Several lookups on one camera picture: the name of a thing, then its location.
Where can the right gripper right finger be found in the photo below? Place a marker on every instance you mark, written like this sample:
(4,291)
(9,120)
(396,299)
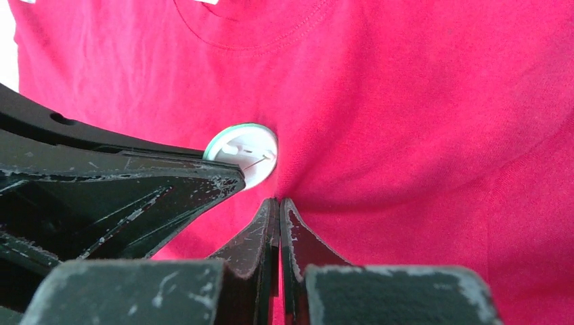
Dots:
(300,248)

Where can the red t-shirt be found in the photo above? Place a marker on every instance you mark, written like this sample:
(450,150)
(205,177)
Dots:
(410,132)

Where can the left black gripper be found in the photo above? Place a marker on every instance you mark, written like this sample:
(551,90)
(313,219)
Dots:
(70,191)

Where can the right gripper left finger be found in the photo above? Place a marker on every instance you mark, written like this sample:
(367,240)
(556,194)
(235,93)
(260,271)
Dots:
(250,276)

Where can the white round pin brooch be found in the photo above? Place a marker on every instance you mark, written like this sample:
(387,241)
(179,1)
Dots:
(253,147)

